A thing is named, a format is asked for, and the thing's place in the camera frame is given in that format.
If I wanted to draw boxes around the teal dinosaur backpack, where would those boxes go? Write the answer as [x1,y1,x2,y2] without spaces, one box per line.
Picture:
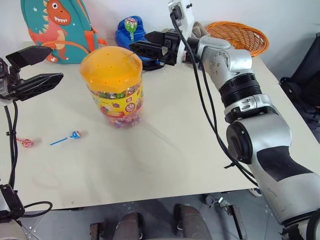
[20,0,109,65]

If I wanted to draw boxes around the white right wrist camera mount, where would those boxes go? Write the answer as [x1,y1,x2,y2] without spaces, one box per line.
[167,0,196,65]

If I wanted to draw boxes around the black bag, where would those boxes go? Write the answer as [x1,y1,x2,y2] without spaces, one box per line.
[279,32,320,109]

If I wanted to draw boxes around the orange-lidded plastic lollipop jar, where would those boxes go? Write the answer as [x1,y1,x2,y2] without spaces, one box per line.
[79,46,145,130]

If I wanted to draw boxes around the blue-wrapped lollipop, blue stick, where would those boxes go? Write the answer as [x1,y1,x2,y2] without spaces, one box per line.
[49,129,84,147]

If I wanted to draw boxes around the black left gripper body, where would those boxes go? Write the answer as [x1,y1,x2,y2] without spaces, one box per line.
[0,58,23,101]

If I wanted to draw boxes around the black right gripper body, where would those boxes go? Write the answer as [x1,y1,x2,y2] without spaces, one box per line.
[161,28,182,67]

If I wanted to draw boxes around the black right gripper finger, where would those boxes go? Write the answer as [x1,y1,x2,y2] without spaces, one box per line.
[129,41,165,62]
[145,30,165,46]

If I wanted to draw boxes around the red and white wrapped lollipop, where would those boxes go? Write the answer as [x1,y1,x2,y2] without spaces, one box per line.
[15,136,35,149]

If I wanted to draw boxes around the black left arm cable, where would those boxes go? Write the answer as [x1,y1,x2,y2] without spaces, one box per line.
[4,99,54,219]

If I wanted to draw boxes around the green-wrapped lollipop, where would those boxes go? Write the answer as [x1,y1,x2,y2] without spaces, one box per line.
[124,17,138,42]

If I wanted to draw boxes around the grey-brown plush toy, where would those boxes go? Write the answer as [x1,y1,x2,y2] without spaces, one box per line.
[191,20,210,39]

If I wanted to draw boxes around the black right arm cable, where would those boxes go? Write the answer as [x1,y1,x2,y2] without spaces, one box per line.
[169,10,260,188]

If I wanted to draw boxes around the blue plush holder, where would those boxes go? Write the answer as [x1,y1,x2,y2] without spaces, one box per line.
[114,15,149,52]

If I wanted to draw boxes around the orange wicker basket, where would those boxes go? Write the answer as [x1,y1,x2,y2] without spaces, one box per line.
[205,21,271,58]

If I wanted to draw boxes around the dark rounded shape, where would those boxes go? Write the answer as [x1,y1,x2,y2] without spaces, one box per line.
[173,203,214,240]
[116,212,145,240]

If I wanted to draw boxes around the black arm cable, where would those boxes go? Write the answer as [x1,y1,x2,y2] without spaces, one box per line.
[4,99,54,219]
[169,10,260,188]

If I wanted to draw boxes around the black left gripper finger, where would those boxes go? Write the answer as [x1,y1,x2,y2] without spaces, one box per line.
[5,45,54,76]
[12,72,64,102]

